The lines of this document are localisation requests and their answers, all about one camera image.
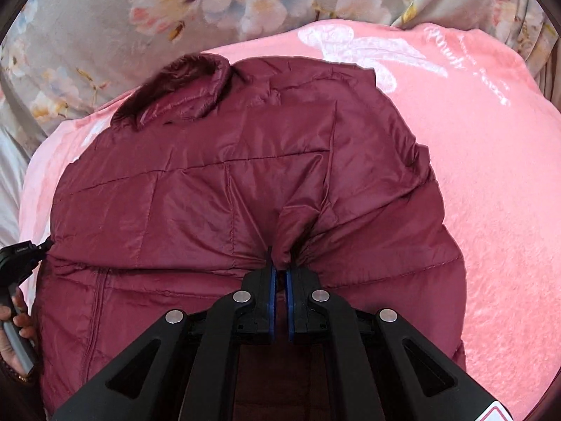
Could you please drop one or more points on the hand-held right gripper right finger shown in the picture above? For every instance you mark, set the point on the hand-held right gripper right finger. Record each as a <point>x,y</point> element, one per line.
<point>290,302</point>

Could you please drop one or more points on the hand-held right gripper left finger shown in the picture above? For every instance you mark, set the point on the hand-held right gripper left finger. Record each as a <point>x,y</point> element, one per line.
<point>272,298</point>

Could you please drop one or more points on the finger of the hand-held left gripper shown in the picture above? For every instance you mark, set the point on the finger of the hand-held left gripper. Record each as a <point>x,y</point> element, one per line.
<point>46,245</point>

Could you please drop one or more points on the maroon puffer jacket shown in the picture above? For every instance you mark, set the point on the maroon puffer jacket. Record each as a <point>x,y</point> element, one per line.
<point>219,184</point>

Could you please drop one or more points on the person's left hand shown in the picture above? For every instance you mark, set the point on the person's left hand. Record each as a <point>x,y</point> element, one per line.
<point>24,324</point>

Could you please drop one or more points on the white bed sheet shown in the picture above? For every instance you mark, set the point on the white bed sheet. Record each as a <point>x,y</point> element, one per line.
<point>8,193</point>

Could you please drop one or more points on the grey floral quilt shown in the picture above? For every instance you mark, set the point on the grey floral quilt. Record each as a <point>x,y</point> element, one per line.
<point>109,30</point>

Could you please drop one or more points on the pink printed blanket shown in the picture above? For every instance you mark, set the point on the pink printed blanket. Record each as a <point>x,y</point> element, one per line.
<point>504,206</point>

